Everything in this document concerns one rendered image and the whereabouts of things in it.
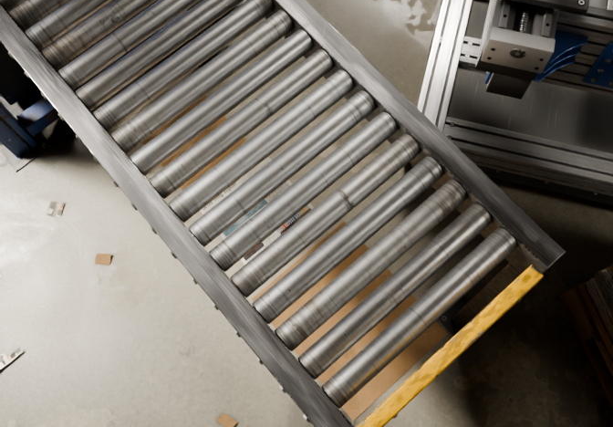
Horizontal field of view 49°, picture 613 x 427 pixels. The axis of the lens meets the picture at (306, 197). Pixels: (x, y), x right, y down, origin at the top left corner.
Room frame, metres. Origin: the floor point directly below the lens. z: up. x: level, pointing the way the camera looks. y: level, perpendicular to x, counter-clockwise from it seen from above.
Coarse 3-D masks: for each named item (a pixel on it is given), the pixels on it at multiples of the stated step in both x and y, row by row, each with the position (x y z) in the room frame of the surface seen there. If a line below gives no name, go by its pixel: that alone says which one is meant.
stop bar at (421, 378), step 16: (528, 272) 0.24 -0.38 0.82; (512, 288) 0.22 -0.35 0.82; (528, 288) 0.22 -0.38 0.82; (496, 304) 0.19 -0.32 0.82; (512, 304) 0.19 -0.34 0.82; (480, 320) 0.17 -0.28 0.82; (496, 320) 0.17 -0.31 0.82; (464, 336) 0.14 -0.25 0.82; (480, 336) 0.14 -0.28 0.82; (448, 352) 0.12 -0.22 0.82; (432, 368) 0.10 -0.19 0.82; (416, 384) 0.07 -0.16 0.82; (400, 400) 0.05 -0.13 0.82; (368, 416) 0.03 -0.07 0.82; (384, 416) 0.02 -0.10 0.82
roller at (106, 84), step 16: (208, 0) 0.90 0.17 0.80; (224, 0) 0.90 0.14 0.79; (240, 0) 0.91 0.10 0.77; (192, 16) 0.86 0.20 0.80; (208, 16) 0.87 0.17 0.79; (160, 32) 0.84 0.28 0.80; (176, 32) 0.83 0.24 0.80; (192, 32) 0.84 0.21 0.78; (144, 48) 0.80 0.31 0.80; (160, 48) 0.80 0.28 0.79; (176, 48) 0.81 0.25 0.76; (128, 64) 0.76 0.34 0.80; (144, 64) 0.77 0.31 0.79; (96, 80) 0.73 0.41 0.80; (112, 80) 0.73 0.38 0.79; (128, 80) 0.74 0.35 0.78; (80, 96) 0.70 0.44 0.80; (96, 96) 0.70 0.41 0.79
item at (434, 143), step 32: (288, 0) 0.88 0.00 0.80; (320, 32) 0.80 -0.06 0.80; (352, 64) 0.71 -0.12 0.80; (352, 96) 0.68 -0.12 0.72; (384, 96) 0.63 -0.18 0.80; (416, 128) 0.56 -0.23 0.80; (416, 160) 0.52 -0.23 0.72; (448, 160) 0.48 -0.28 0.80; (480, 192) 0.41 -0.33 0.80; (512, 224) 0.34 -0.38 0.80; (512, 256) 0.30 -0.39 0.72; (544, 256) 0.27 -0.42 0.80
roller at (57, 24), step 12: (72, 0) 0.94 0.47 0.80; (84, 0) 0.93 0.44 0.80; (96, 0) 0.94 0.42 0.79; (108, 0) 0.94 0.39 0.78; (60, 12) 0.91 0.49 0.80; (72, 12) 0.91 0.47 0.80; (84, 12) 0.91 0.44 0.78; (36, 24) 0.88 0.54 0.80; (48, 24) 0.88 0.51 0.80; (60, 24) 0.88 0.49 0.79; (72, 24) 0.89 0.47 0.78; (36, 36) 0.85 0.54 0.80; (48, 36) 0.86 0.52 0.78
